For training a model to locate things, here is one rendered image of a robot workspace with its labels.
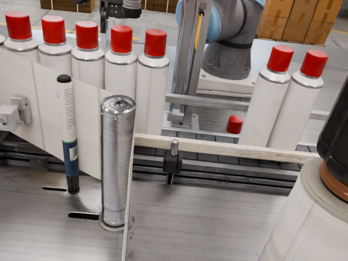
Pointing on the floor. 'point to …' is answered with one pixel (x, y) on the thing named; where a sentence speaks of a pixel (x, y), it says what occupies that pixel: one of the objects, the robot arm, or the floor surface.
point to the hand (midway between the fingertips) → (103, 45)
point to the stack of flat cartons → (67, 5)
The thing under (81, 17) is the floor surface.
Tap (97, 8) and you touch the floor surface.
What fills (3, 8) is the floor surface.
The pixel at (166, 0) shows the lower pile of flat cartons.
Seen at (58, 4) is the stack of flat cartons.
